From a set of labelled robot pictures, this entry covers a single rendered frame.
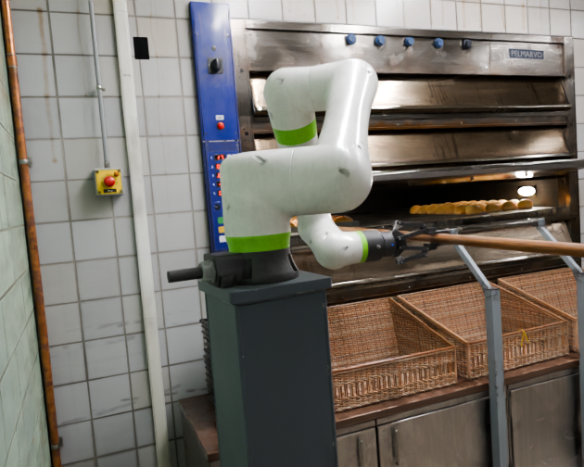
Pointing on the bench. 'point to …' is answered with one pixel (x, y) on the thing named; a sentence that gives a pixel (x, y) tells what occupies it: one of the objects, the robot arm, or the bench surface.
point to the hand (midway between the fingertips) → (436, 238)
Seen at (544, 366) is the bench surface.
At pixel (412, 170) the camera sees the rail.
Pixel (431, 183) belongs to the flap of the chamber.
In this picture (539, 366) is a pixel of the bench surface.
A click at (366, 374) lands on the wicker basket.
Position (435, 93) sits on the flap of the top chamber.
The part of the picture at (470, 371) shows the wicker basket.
